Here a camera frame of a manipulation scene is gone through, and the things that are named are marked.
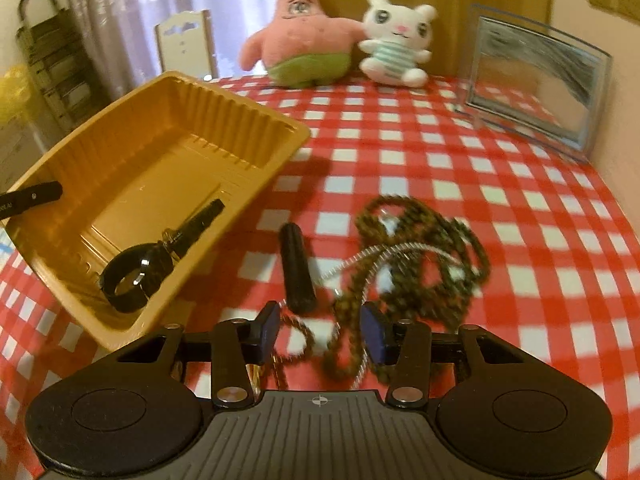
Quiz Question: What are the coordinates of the cardboard box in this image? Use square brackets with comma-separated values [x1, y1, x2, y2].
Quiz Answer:
[0, 110, 56, 193]

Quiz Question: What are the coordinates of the black stick pendant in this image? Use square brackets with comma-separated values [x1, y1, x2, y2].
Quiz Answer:
[159, 198, 226, 262]

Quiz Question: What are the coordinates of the sheer patterned curtain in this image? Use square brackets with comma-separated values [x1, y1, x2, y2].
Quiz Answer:
[62, 0, 306, 96]

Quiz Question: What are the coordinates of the red checkered tablecloth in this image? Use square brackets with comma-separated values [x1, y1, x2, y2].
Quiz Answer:
[0, 72, 640, 480]

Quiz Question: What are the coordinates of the black cylinder pendant cord necklace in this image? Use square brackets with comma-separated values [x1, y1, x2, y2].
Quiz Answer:
[260, 221, 318, 391]

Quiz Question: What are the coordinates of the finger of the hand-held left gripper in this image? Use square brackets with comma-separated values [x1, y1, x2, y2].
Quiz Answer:
[0, 181, 64, 220]

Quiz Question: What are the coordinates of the yellow plastic bag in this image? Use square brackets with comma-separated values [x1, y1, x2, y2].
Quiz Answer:
[0, 66, 33, 126]

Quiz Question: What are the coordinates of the white bunny plush toy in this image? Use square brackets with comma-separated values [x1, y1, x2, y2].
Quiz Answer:
[356, 0, 438, 86]

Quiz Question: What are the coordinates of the white wooden chair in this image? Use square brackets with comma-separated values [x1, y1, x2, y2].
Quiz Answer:
[154, 10, 221, 80]

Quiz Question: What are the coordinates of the pink starfish plush toy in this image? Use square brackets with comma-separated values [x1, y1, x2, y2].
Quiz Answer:
[239, 0, 365, 87]

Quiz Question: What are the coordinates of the glass photo frame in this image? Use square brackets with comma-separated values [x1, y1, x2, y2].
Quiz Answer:
[454, 4, 613, 163]

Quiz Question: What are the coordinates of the silver chain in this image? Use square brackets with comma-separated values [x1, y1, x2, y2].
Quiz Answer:
[318, 210, 463, 391]

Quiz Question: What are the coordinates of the black bangle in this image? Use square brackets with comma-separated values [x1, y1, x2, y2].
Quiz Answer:
[99, 242, 177, 313]

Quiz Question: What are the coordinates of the brown beaded necklace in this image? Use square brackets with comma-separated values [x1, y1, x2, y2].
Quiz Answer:
[322, 194, 493, 386]

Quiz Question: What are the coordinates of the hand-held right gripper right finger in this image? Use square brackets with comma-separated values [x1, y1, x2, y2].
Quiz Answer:
[360, 301, 526, 408]

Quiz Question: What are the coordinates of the yellow plastic tray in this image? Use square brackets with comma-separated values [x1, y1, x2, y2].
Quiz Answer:
[2, 71, 312, 352]

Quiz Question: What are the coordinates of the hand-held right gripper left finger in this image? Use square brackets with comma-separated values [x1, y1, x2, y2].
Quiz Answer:
[116, 301, 281, 409]

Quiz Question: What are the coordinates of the folded dark step ladder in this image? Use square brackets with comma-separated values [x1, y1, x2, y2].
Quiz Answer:
[15, 0, 113, 136]

